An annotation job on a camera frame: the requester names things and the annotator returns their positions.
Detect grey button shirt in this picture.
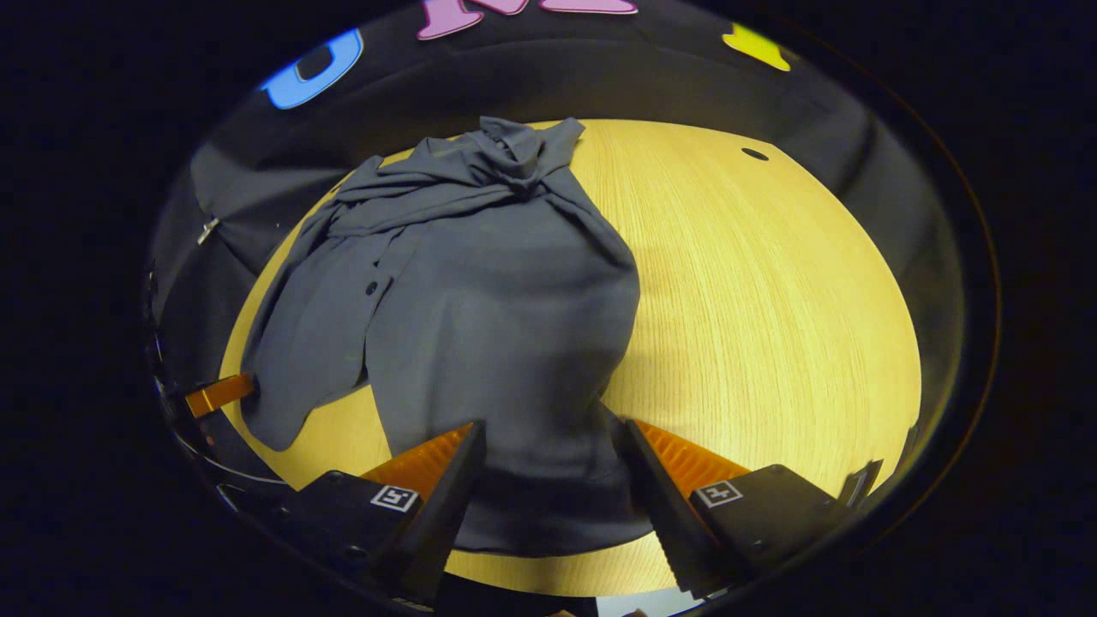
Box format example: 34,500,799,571
240,116,652,558

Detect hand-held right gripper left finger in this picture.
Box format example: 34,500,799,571
274,420,488,605

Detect grey table corner bracket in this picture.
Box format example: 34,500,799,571
836,458,884,512

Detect black backdrop cloth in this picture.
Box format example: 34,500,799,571
146,0,965,429

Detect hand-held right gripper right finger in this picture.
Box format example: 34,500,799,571
615,418,845,601

